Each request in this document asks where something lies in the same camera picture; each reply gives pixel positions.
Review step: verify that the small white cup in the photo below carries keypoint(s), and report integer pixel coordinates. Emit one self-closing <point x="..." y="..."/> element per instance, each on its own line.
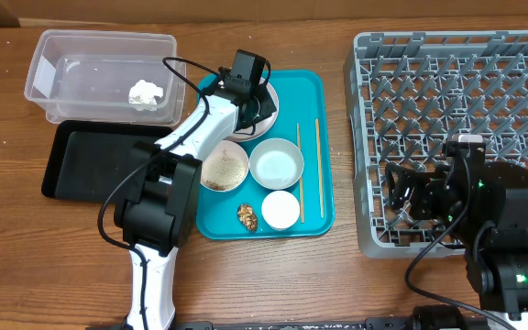
<point x="280" y="210"/>

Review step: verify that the pink bowl with rice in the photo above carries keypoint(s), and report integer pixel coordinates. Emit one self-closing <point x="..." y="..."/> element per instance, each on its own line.
<point x="225" y="168"/>

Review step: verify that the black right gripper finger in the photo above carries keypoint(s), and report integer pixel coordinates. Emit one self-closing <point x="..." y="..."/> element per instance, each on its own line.
<point x="395" y="173"/>
<point x="400" y="192"/>

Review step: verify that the teal serving tray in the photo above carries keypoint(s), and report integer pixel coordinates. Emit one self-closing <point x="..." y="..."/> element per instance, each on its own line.
<point x="301" y="100"/>

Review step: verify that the left wooden chopstick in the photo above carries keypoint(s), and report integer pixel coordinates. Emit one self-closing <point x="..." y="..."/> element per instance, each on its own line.
<point x="301" y="168"/>

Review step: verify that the crumpled white tissue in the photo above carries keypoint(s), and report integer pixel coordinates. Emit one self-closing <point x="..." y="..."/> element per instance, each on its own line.
<point x="144" y="96"/>

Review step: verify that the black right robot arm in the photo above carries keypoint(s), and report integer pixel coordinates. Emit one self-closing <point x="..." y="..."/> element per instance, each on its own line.
<point x="484" y="205"/>

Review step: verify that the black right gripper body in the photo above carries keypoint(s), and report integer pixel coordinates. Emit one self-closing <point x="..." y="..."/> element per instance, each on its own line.
<point x="419" y="192"/>

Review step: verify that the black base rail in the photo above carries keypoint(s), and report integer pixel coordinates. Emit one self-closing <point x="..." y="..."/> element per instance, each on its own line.
<point x="374" y="323"/>

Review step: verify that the grey-green bowl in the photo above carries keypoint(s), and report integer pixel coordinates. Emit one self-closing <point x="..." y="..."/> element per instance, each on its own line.
<point x="274" y="163"/>

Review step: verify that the wooden chopstick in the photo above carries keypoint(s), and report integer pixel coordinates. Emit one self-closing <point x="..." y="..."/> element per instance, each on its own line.
<point x="301" y="168"/>
<point x="319" y="168"/>

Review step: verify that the large pink plate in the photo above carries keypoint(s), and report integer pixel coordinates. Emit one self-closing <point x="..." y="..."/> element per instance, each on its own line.
<point x="262" y="127"/>

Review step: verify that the black tray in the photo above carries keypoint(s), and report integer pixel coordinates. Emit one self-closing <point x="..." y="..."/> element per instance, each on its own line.
<point x="89" y="159"/>

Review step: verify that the right wooden chopstick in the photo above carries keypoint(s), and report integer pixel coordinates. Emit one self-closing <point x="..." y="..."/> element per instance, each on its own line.
<point x="319" y="168"/>

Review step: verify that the clear plastic waste bin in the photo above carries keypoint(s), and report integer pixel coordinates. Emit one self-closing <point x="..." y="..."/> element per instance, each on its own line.
<point x="87" y="75"/>

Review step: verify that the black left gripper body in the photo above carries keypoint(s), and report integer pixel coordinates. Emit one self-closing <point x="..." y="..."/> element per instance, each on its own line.
<point x="264" y="106"/>

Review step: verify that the grey dishwasher rack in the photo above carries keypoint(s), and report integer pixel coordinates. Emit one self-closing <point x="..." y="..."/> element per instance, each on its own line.
<point x="406" y="92"/>

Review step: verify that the brown food scrap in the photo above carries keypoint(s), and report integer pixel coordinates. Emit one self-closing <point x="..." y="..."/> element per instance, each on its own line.
<point x="247" y="217"/>

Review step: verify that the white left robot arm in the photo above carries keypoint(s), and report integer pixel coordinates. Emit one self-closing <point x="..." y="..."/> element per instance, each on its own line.
<point x="157" y="202"/>

